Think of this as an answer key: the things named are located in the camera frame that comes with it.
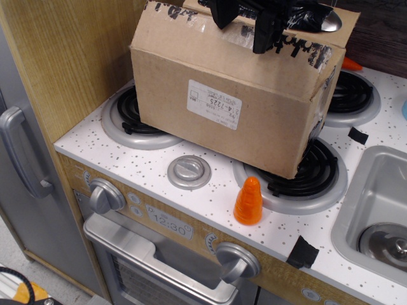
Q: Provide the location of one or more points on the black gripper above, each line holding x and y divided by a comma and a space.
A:
271, 21

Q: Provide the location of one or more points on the brown cardboard box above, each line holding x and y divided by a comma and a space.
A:
206, 85

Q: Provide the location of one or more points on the spoon taped on back flap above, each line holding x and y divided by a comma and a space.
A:
311, 16

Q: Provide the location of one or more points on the orange carrot behind box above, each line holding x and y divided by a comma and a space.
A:
351, 65

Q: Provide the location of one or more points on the back right stove burner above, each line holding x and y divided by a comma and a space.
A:
355, 101

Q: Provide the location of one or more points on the stove burner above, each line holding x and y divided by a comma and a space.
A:
355, 101
122, 123
320, 182

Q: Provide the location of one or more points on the black tape piece back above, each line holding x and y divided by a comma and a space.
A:
358, 136

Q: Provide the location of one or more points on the black tape piece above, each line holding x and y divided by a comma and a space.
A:
358, 136
303, 254

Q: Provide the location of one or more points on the front left stove burner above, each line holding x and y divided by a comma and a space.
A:
122, 123

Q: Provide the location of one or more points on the silver round stovetop knob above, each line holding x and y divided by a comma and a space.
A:
189, 172

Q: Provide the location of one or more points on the front right stove burner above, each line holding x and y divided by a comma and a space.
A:
320, 182

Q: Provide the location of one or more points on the light blue object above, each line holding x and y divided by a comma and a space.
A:
404, 110

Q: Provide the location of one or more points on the orange toy carrot cone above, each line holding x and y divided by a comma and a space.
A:
249, 203

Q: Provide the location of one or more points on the left silver oven knob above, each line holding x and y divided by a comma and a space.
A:
105, 196

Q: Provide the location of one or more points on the silver oven knob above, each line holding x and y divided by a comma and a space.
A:
236, 262
105, 196

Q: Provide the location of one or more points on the black tape piece front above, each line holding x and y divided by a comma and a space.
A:
303, 254

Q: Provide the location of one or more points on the grey toy sink basin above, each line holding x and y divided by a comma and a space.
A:
370, 229

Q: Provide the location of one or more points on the right silver oven knob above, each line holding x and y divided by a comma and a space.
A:
236, 262

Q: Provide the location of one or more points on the grey toy fridge door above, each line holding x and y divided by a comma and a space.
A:
45, 229

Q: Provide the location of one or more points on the orange object on floor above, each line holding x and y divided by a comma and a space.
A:
22, 293

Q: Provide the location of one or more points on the grey fridge door handle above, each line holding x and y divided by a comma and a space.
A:
11, 121

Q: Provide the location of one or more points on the silver oven door handle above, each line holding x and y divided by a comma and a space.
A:
135, 274

